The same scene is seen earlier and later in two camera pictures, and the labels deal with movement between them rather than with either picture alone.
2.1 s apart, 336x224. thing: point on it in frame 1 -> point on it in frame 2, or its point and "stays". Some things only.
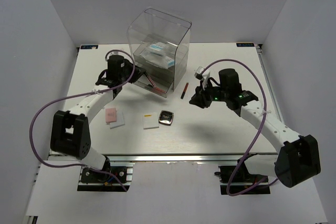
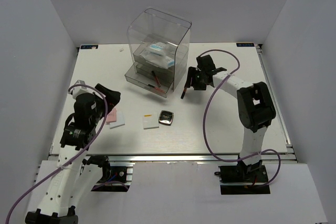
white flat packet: x=119 y=120 stays
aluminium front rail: x=188 y=158 stays
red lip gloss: x=181 y=97 stays
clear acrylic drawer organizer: x=159 y=42 stays
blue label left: x=89 y=47 stays
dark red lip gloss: x=151 y=81 -> x=156 y=78
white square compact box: x=150 y=121 stays
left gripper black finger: x=138 y=72 -> x=112 y=97
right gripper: x=200 y=99 -> x=192 y=72
